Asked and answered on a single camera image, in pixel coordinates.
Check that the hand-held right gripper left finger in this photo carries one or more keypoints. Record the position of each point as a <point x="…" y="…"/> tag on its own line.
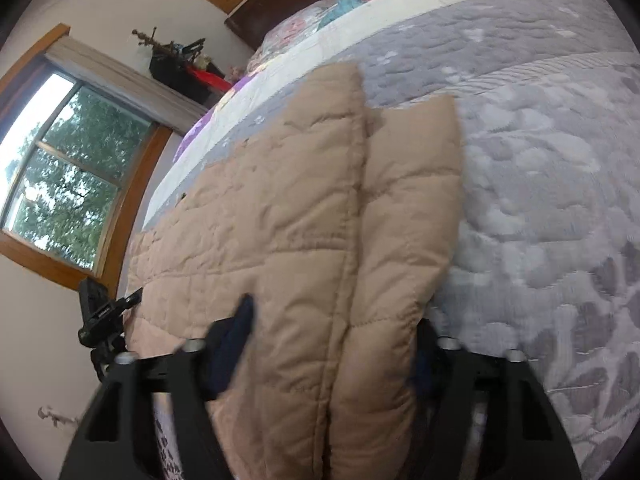
<point x="235" y="340"/>

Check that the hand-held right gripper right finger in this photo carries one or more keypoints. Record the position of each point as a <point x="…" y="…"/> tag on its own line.
<point x="425" y="370"/>

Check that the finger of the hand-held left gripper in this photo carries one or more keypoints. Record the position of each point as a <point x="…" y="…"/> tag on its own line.
<point x="131" y="299"/>

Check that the tan quilted coat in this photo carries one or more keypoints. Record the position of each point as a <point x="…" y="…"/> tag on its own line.
<point x="300" y="260"/>

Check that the wooden coat rack with clothes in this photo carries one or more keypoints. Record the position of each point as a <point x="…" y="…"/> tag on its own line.
<point x="185" y="67"/>

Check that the large wooden framed window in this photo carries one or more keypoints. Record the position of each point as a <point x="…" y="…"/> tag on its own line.
<point x="75" y="175"/>

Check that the beige curtain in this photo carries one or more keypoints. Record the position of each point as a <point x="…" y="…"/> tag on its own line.
<point x="140" y="90"/>

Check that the grey floral quilted bedspread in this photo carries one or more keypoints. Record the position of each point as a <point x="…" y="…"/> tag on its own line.
<point x="525" y="160"/>

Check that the floral patchwork bedding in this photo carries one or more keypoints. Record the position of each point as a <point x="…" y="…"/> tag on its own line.
<point x="320" y="20"/>

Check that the dark wooden headboard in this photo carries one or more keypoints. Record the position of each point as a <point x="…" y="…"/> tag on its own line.
<point x="300" y="10"/>

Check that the teal garment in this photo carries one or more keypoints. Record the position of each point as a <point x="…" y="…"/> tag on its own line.
<point x="342" y="7"/>

